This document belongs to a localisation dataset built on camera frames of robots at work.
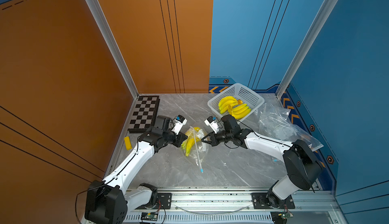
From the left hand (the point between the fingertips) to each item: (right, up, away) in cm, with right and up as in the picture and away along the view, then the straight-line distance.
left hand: (186, 134), depth 81 cm
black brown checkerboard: (-32, +10, +24) cm, 41 cm away
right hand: (+9, -3, 0) cm, 10 cm away
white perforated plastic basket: (+39, +27, +35) cm, 58 cm away
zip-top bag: (+49, +7, +3) cm, 50 cm away
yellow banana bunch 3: (+3, -2, +3) cm, 5 cm away
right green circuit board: (+47, -36, -11) cm, 60 cm away
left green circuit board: (-17, -38, -9) cm, 42 cm away
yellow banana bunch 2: (+35, +12, +23) cm, 44 cm away
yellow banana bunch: (+26, +19, +24) cm, 40 cm away
